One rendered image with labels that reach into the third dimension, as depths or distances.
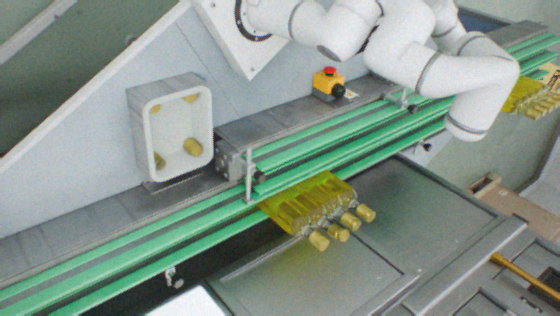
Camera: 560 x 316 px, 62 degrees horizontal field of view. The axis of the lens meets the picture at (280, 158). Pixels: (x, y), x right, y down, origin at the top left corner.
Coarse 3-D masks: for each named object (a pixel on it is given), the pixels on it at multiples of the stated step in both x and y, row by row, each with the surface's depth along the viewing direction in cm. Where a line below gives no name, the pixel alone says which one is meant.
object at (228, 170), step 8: (216, 144) 122; (224, 144) 122; (216, 152) 123; (224, 152) 120; (216, 160) 125; (224, 160) 122; (216, 168) 126; (224, 168) 123; (232, 168) 122; (224, 176) 124; (232, 176) 123
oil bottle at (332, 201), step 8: (304, 184) 131; (312, 184) 131; (320, 184) 131; (312, 192) 128; (320, 192) 128; (328, 192) 128; (320, 200) 126; (328, 200) 125; (336, 200) 126; (328, 208) 125; (336, 208) 125; (328, 216) 126
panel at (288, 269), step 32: (256, 256) 127; (288, 256) 129; (320, 256) 130; (352, 256) 130; (384, 256) 130; (192, 288) 117; (224, 288) 118; (256, 288) 119; (288, 288) 120; (320, 288) 120; (352, 288) 121; (384, 288) 122
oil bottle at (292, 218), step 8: (280, 192) 127; (264, 200) 126; (272, 200) 124; (280, 200) 125; (288, 200) 125; (264, 208) 127; (272, 208) 124; (280, 208) 122; (288, 208) 122; (296, 208) 122; (272, 216) 125; (280, 216) 122; (288, 216) 120; (296, 216) 120; (304, 216) 120; (280, 224) 123; (288, 224) 120; (296, 224) 118; (304, 224) 119; (288, 232) 121; (296, 232) 119
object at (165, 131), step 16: (176, 96) 105; (208, 96) 111; (144, 112) 102; (160, 112) 113; (176, 112) 116; (192, 112) 119; (208, 112) 113; (144, 128) 104; (160, 128) 115; (176, 128) 118; (192, 128) 121; (208, 128) 116; (160, 144) 117; (176, 144) 121; (208, 144) 119; (176, 160) 119; (192, 160) 120; (208, 160) 121; (160, 176) 114
